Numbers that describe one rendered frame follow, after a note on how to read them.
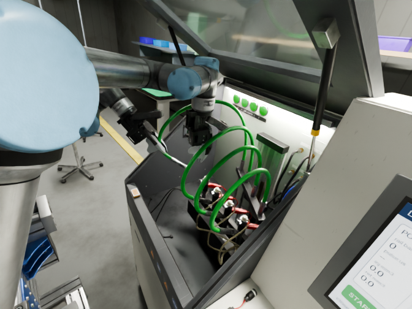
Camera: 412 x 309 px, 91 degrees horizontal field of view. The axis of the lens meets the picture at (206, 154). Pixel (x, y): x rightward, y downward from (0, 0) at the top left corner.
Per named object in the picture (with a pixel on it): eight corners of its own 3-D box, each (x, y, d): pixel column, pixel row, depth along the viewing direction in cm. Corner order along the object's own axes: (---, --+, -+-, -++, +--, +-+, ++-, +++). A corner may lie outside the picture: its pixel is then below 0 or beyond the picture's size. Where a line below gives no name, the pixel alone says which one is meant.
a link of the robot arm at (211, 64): (187, 56, 56) (200, 54, 63) (186, 95, 61) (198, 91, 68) (214, 60, 53) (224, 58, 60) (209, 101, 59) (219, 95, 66)
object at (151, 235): (129, 206, 109) (125, 184, 101) (137, 204, 111) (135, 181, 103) (180, 331, 66) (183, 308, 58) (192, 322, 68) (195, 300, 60)
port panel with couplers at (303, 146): (273, 198, 88) (296, 133, 72) (278, 195, 90) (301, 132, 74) (298, 219, 79) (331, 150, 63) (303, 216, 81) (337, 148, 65)
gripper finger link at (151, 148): (156, 160, 82) (141, 141, 81) (167, 151, 81) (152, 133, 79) (154, 162, 79) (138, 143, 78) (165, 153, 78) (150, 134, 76)
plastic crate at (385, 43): (408, 53, 152) (415, 39, 147) (404, 52, 140) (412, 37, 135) (365, 49, 169) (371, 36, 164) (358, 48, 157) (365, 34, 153)
